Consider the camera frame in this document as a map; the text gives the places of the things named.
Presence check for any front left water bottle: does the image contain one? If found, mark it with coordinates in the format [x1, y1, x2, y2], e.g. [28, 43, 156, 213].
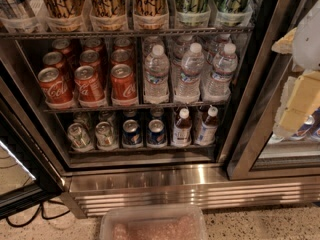
[144, 45, 169, 104]

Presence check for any stainless steel fridge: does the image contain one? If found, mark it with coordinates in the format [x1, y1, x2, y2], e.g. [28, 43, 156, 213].
[0, 0, 320, 218]

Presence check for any open fridge door left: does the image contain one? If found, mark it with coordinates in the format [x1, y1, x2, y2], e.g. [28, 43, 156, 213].
[0, 64, 62, 219]

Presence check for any front middle coca cola can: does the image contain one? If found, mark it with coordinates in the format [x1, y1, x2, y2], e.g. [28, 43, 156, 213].
[74, 66, 107, 108]

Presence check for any middle wire shelf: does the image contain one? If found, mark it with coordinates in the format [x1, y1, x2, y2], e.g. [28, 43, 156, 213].
[40, 99, 230, 113]

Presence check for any green lacroix can right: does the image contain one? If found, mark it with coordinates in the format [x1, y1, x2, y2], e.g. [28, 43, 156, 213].
[215, 0, 250, 27]

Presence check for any clear plastic bin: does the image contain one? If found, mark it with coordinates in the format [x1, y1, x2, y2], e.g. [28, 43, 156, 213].
[99, 204, 208, 240]

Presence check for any gold lacroix can left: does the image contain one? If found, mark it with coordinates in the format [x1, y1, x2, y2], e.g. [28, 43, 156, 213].
[43, 0, 87, 32]

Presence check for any gold lacroix can right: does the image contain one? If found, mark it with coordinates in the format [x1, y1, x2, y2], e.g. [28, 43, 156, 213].
[133, 0, 169, 30]

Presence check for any blue pepsi can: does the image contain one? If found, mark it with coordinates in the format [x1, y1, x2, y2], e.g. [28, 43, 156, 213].
[122, 119, 143, 148]
[147, 119, 167, 148]

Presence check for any front left coca cola can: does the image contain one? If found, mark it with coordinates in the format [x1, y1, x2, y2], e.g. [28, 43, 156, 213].
[38, 67, 75, 110]

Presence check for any front right water bottle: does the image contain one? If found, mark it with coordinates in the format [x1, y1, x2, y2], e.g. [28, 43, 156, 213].
[202, 43, 238, 102]

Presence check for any dark can far left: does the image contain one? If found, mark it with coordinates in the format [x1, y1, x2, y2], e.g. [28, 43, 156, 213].
[0, 0, 46, 33]

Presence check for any green lacroix can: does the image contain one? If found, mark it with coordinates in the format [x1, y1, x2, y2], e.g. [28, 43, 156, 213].
[174, 0, 211, 28]
[215, 0, 250, 27]

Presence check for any fridge right glass door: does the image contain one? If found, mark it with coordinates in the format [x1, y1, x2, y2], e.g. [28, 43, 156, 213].
[227, 0, 320, 180]

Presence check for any right tea bottle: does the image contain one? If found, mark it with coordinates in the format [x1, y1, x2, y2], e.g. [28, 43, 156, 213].
[194, 106, 219, 146]

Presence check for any right blue pepsi can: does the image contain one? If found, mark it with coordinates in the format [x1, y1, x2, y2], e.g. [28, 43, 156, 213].
[147, 119, 167, 148]

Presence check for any left tea bottle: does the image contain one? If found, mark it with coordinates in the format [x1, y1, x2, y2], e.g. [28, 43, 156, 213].
[172, 108, 192, 147]

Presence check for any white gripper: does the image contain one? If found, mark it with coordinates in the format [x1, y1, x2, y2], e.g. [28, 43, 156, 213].
[271, 0, 320, 138]

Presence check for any water bottle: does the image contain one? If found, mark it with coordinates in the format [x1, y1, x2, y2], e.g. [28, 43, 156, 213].
[174, 43, 205, 104]
[144, 45, 169, 104]
[202, 43, 238, 102]

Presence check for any green lacroix can left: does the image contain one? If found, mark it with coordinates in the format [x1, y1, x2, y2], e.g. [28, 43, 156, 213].
[174, 0, 211, 28]

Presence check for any coca cola can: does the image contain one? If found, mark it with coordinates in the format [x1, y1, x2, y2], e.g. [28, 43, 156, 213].
[38, 67, 75, 110]
[110, 64, 138, 106]
[74, 66, 107, 108]

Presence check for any upper wire shelf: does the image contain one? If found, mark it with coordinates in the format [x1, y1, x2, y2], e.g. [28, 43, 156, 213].
[0, 26, 254, 40]

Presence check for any front right coca cola can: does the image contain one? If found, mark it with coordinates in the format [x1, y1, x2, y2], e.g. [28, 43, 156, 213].
[110, 64, 138, 106]

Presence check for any black cable on floor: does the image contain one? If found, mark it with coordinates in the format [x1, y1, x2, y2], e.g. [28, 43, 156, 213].
[4, 198, 72, 228]

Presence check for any gold lacroix can middle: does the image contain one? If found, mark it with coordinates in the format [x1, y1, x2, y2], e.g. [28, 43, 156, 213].
[90, 0, 127, 31]

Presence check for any wire shelf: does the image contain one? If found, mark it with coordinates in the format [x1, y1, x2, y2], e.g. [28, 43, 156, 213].
[0, 26, 254, 40]
[40, 99, 230, 113]

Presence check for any front middle water bottle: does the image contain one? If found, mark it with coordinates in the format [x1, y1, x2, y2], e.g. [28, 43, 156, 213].
[174, 43, 205, 104]

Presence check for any gold lacroix can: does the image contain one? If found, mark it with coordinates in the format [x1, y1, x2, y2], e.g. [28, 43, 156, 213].
[43, 0, 87, 32]
[90, 0, 127, 31]
[133, 0, 169, 30]

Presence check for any left blue pepsi can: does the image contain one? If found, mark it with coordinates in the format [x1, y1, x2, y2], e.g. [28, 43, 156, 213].
[122, 119, 143, 148]

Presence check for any tea bottle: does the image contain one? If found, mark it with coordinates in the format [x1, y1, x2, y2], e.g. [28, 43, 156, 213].
[194, 106, 219, 146]
[172, 108, 192, 147]

